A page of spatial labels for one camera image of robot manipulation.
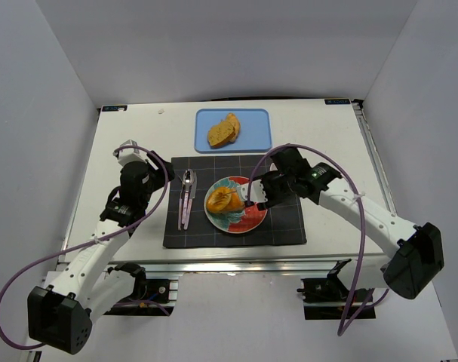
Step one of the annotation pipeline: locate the orange bagel bread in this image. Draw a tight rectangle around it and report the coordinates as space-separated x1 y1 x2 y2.
205 186 231 213

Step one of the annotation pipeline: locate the orange croissant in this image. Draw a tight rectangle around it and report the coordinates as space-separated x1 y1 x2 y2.
223 193 245 213

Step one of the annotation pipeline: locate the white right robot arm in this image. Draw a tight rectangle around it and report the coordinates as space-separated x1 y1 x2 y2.
229 144 444 299

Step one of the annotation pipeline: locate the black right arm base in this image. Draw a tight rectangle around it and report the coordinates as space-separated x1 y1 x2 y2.
297 271 376 321

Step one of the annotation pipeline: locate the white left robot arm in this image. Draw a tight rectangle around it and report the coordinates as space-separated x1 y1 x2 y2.
27 149 176 354

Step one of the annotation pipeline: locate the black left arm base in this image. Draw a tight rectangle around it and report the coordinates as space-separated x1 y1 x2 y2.
104 262 178 317

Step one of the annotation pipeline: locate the brown bread slice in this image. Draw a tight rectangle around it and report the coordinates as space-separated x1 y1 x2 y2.
207 121 235 149
226 113 241 143

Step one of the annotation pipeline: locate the teal and red plate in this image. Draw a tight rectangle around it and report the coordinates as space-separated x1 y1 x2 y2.
204 176 269 235

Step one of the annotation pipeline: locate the dark grey checked placemat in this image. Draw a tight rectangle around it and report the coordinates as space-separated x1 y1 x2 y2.
163 155 307 249

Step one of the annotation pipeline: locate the blue plastic tray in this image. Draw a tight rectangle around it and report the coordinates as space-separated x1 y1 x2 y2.
194 109 272 154

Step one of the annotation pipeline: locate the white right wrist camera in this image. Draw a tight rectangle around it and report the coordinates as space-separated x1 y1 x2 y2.
235 179 268 204

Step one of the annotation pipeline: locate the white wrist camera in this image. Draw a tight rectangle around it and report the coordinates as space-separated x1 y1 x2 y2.
113 140 144 167
235 179 268 204

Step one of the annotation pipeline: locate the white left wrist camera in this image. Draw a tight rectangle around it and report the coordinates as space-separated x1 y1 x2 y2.
113 140 144 167

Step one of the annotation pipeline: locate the knife with pink handle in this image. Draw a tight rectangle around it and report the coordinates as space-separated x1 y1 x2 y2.
183 169 197 230

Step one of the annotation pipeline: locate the spoon with pink handle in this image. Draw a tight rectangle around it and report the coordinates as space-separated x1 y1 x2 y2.
178 169 197 231

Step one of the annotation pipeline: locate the fork with pink handle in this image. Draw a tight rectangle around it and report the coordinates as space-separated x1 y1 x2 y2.
177 171 189 231

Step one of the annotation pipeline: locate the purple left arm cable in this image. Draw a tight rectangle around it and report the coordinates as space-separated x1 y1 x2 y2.
0 146 173 350

